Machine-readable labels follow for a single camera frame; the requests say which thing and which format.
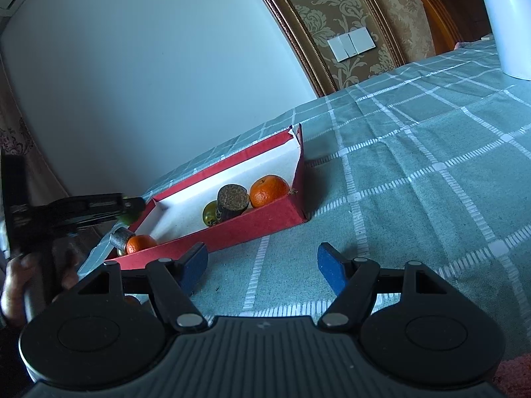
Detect red cardboard box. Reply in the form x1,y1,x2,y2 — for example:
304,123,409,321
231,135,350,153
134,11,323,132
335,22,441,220
106,123,308,276

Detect small dark sugarcane piece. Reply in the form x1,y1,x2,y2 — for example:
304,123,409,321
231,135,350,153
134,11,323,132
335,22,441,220
216,184,251,223

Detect pink towel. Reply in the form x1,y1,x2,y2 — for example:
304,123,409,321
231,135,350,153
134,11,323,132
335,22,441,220
492,354,531,398

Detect green tomato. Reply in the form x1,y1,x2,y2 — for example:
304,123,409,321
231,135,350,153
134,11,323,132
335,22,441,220
202,200,220,228

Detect orange mandarin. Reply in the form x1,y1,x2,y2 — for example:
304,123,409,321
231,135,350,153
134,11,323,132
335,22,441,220
124,234,158,255
249,175,290,209

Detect person's left hand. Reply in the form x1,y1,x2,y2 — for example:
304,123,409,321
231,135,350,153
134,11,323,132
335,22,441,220
0,249,80,327

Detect teal checkered tablecloth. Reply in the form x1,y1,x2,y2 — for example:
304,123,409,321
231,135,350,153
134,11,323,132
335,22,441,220
77,39,531,365

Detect white wall switch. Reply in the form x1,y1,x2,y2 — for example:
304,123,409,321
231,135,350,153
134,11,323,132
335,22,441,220
327,26,376,63

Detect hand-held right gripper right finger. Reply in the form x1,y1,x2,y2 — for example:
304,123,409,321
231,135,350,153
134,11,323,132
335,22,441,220
316,242,457,332

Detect patterned curtain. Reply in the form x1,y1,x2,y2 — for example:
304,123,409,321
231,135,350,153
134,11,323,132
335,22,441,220
0,62,69,208

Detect white curved plastic stand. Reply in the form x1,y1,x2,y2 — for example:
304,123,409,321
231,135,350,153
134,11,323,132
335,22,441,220
465,0,531,81

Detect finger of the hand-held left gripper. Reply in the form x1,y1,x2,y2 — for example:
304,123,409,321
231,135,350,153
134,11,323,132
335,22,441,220
45,194,147,232

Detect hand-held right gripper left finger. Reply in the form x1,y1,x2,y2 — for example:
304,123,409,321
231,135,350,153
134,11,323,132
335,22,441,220
77,241,209,332

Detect large dark sugarcane piece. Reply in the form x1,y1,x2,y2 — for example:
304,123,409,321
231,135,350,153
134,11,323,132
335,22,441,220
110,227,134,250

